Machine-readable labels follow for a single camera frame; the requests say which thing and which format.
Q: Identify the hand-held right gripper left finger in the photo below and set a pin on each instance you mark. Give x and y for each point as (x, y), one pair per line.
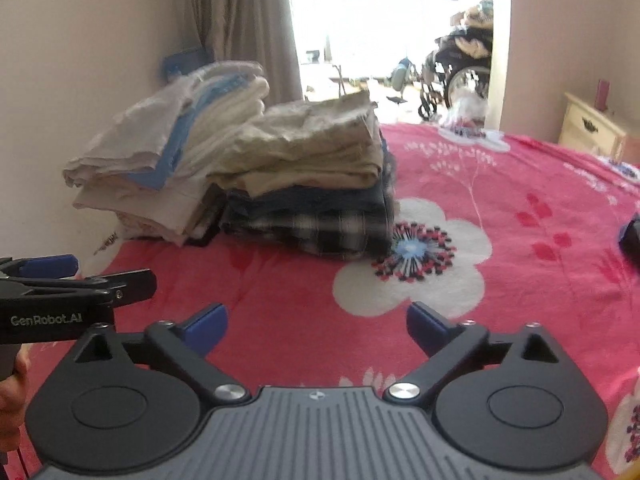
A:
(207, 327)

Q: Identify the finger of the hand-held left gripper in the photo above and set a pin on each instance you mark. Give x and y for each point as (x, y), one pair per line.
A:
(50, 266)
(130, 284)

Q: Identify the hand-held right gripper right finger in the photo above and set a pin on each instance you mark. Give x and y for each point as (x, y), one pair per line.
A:
(425, 327)

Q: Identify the beige pants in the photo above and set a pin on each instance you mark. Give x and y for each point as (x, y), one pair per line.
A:
(300, 145)

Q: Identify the stack of white clothes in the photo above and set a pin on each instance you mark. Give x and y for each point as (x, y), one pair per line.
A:
(150, 125)

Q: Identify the person's left hand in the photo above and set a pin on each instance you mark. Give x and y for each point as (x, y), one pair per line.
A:
(11, 405)

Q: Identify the pink floral blanket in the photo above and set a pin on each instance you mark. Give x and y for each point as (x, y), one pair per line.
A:
(500, 310)

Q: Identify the folded denim jeans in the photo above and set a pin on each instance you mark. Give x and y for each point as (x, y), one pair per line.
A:
(320, 202)

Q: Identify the white plastic bag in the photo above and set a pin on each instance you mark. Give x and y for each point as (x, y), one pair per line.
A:
(462, 112)

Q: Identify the black garment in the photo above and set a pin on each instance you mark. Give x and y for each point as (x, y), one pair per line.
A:
(631, 237)

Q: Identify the blue plastic object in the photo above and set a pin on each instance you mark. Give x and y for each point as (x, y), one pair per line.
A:
(180, 62)

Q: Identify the cream bedside cabinet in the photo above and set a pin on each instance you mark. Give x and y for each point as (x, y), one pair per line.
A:
(585, 125)

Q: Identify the wheelchair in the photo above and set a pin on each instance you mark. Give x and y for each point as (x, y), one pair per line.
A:
(460, 60)

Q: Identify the pink bottle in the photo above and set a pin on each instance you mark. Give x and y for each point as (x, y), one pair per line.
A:
(602, 94)

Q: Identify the grey brown curtain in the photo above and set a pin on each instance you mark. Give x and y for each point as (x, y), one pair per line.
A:
(240, 10)

